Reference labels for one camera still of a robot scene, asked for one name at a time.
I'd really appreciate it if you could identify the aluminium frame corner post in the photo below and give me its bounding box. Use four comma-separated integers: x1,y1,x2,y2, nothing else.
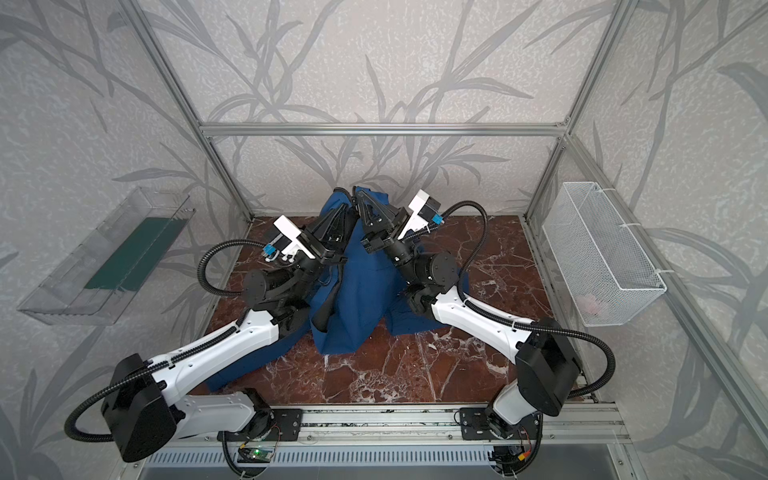
118,0,254,221
523,0,639,223

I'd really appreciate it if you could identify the pink object in basket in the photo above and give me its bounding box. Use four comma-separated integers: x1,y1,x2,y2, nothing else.
576,294,607,318

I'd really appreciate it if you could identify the aluminium frame corner post left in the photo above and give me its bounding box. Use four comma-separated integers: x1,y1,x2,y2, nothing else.
118,0,254,221

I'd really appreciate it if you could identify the aluminium frame corner post right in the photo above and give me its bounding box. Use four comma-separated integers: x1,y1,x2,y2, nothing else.
523,0,639,223

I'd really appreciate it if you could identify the blue zip jacket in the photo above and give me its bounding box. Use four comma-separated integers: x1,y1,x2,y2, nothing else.
205,188,437,391

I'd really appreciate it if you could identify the clear plastic wall tray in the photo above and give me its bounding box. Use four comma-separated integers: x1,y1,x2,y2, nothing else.
18,187,195,326

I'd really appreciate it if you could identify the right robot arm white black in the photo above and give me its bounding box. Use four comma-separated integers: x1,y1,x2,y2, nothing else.
353,188,617,439

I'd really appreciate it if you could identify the right base wiring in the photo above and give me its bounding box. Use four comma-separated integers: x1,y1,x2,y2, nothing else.
488,428,541,478

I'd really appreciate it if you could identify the green circuit board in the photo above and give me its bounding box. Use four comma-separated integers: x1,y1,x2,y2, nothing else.
237,445,275,464

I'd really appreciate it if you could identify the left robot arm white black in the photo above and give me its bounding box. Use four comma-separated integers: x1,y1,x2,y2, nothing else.
64,200,357,462

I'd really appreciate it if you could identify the aluminium frame horizontal bar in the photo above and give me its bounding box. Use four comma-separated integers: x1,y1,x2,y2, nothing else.
200,122,566,137

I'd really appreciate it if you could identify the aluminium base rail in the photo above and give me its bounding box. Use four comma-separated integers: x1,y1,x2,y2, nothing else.
164,396,630,448

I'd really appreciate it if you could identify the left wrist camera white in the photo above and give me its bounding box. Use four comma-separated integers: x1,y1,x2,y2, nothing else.
262,215,317,263

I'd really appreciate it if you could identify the white wire mesh basket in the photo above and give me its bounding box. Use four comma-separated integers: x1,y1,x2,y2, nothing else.
543,182,667,327

